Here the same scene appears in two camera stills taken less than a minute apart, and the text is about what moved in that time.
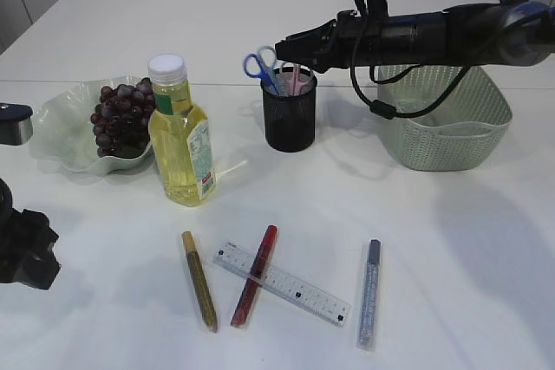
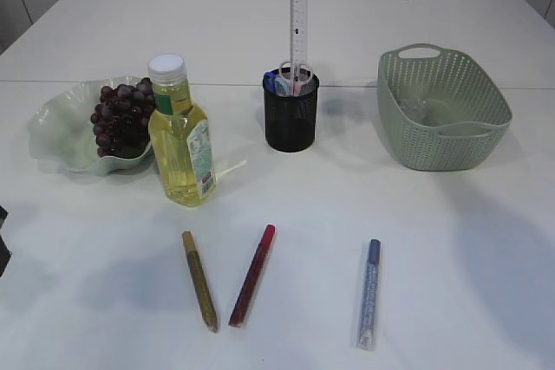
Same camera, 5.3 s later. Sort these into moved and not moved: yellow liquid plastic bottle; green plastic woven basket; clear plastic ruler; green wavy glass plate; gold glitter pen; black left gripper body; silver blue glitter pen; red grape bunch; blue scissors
Moved: clear plastic ruler; blue scissors; black left gripper body
Not moved: yellow liquid plastic bottle; gold glitter pen; green plastic woven basket; silver blue glitter pen; green wavy glass plate; red grape bunch
